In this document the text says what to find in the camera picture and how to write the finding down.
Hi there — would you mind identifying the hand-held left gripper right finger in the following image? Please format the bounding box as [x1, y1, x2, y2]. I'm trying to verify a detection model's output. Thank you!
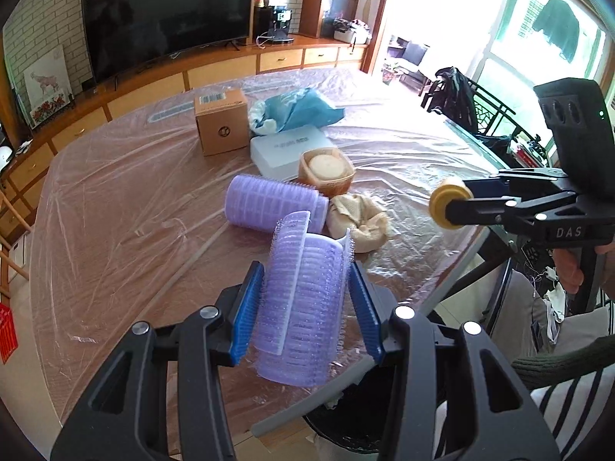
[348, 260, 560, 461]

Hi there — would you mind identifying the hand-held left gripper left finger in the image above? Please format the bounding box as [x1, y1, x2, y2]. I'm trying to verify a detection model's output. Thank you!
[50, 260, 266, 461]

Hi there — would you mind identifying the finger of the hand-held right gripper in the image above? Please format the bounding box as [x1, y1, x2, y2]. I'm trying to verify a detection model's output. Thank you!
[464, 167, 577, 205]
[444, 193, 584, 245]

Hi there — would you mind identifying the yellow tape roll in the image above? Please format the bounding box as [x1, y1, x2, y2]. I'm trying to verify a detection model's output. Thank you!
[429, 177, 474, 230]

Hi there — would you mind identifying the purple bristly hair roller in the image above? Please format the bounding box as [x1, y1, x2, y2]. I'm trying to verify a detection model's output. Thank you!
[225, 174, 330, 236]
[254, 210, 356, 389]

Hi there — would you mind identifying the black trash bin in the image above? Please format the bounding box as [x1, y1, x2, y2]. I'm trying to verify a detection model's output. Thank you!
[303, 379, 399, 454]

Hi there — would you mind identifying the white plastic box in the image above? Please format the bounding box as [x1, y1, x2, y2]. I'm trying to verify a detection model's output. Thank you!
[249, 123, 337, 182]

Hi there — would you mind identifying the blue plastic bag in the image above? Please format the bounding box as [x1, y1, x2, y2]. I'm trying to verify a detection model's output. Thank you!
[248, 87, 346, 136]

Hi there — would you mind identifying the person's green-sleeved right forearm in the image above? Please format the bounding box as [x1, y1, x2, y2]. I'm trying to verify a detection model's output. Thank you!
[512, 333, 615, 392]

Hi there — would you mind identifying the person's right hand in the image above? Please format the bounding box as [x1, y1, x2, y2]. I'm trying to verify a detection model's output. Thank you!
[552, 247, 584, 295]

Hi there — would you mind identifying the crumpled beige paper towel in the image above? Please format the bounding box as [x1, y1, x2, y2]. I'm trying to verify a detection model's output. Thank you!
[327, 193, 389, 253]

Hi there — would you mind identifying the hanging dark garment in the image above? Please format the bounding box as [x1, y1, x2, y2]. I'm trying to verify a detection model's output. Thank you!
[533, 0, 581, 63]

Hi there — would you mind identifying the black chair with dark clothes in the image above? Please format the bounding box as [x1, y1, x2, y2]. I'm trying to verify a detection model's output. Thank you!
[420, 66, 517, 135]

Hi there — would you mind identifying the brown cardboard box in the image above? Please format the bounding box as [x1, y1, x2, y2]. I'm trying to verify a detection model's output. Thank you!
[194, 89, 251, 157]

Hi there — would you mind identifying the grey strip under plastic cover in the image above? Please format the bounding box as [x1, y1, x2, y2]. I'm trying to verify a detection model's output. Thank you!
[149, 104, 193, 124]

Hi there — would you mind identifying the white basket with clutter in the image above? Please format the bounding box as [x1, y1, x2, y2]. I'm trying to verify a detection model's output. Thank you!
[333, 18, 371, 45]

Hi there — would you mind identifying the person's striped shirt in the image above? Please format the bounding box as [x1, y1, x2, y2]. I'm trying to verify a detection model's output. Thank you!
[531, 370, 615, 461]

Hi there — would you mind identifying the red paper bag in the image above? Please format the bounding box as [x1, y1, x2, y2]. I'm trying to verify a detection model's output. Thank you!
[0, 302, 19, 365]

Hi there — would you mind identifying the long wooden cabinet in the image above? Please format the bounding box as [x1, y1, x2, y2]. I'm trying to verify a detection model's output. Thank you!
[0, 33, 371, 250]

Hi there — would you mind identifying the black coffee machine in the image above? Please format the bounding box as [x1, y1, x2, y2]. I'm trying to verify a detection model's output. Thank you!
[253, 6, 294, 45]

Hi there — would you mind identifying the framed animal painting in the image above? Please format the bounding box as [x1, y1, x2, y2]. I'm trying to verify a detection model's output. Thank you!
[23, 44, 74, 123]

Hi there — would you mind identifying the black flat-screen television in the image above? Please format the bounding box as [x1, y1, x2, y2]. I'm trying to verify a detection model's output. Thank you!
[81, 0, 258, 86]

